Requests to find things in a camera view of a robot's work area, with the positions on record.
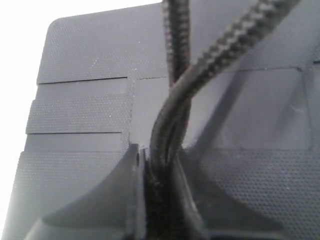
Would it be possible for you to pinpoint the black plastic carrying case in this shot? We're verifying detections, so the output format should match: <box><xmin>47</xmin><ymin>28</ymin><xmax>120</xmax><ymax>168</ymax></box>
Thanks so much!
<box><xmin>2</xmin><ymin>0</ymin><xmax>320</xmax><ymax>240</ymax></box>

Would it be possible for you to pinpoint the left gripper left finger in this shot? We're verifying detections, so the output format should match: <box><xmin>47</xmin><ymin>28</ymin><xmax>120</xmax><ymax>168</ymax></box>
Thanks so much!
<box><xmin>25</xmin><ymin>144</ymin><xmax>147</xmax><ymax>240</ymax></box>

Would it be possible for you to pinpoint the black braided rope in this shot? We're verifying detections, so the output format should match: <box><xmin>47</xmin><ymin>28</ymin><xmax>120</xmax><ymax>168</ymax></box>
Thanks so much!
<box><xmin>143</xmin><ymin>0</ymin><xmax>303</xmax><ymax>240</ymax></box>

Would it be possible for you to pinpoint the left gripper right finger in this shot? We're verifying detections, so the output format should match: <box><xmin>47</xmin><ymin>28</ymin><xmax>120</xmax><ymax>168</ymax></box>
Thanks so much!
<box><xmin>179</xmin><ymin>149</ymin><xmax>320</xmax><ymax>240</ymax></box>

